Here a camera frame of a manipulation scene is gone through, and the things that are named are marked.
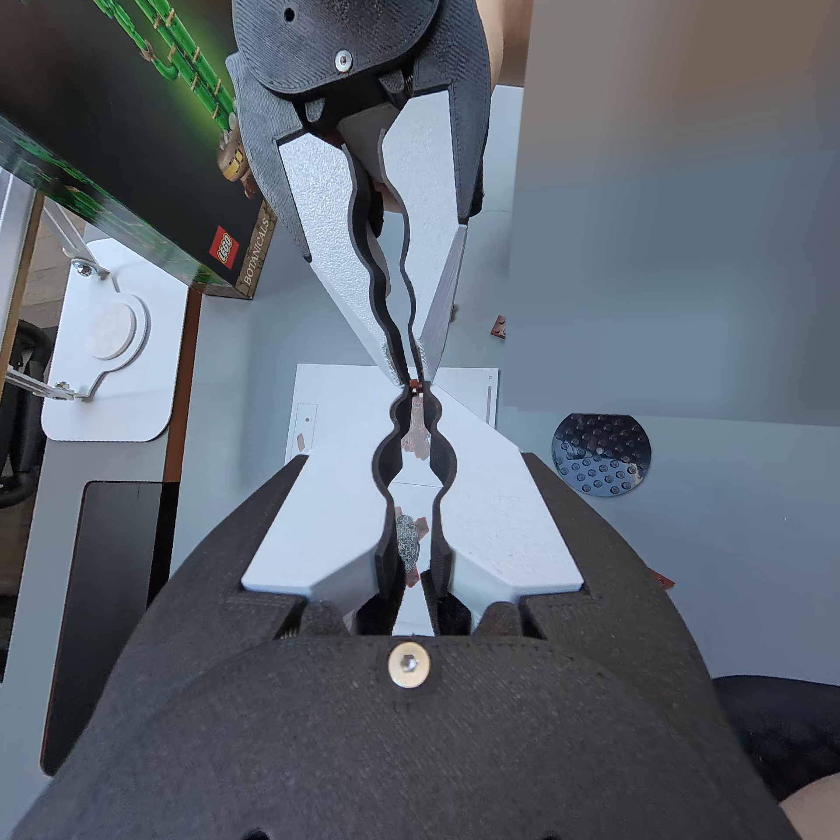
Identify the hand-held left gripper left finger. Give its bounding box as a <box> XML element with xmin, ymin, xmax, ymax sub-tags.
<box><xmin>241</xmin><ymin>387</ymin><xmax>409</xmax><ymax>601</ymax></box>

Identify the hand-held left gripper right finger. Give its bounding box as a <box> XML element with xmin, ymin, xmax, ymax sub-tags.
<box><xmin>425</xmin><ymin>387</ymin><xmax>585</xmax><ymax>605</ymax></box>

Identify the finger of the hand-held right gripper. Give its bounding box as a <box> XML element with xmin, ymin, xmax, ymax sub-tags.
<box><xmin>277</xmin><ymin>133</ymin><xmax>413</xmax><ymax>386</ymax></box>
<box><xmin>382</xmin><ymin>92</ymin><xmax>468</xmax><ymax>383</ymax></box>

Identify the person's left forearm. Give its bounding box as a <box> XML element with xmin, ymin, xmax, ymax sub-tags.
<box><xmin>712</xmin><ymin>676</ymin><xmax>840</xmax><ymax>840</ymax></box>

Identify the person's right forearm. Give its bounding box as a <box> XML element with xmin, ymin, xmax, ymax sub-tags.
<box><xmin>476</xmin><ymin>0</ymin><xmax>529</xmax><ymax>86</ymax></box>

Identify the grey desk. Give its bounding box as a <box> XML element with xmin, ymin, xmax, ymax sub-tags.
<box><xmin>167</xmin><ymin>82</ymin><xmax>840</xmax><ymax>697</ymax></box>

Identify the black round studded plate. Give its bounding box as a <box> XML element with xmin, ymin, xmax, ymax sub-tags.
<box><xmin>551</xmin><ymin>412</ymin><xmax>654</xmax><ymax>500</ymax></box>

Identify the white instruction booklet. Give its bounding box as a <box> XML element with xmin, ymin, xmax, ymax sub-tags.
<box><xmin>285</xmin><ymin>364</ymin><xmax>500</xmax><ymax>636</ymax></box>

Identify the black toy set box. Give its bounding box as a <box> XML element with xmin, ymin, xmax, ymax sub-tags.
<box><xmin>0</xmin><ymin>0</ymin><xmax>277</xmax><ymax>301</ymax></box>

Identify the black panel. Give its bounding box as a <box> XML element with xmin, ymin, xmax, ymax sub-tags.
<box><xmin>41</xmin><ymin>481</ymin><xmax>179</xmax><ymax>777</ymax></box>

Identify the white mounting plate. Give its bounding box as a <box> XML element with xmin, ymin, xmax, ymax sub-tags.
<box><xmin>41</xmin><ymin>238</ymin><xmax>191</xmax><ymax>442</ymax></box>

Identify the black chair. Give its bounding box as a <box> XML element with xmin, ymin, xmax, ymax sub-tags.
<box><xmin>0</xmin><ymin>320</ymin><xmax>55</xmax><ymax>511</ymax></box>

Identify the aluminium post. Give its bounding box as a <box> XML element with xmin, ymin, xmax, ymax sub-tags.
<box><xmin>0</xmin><ymin>167</ymin><xmax>43</xmax><ymax>368</ymax></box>

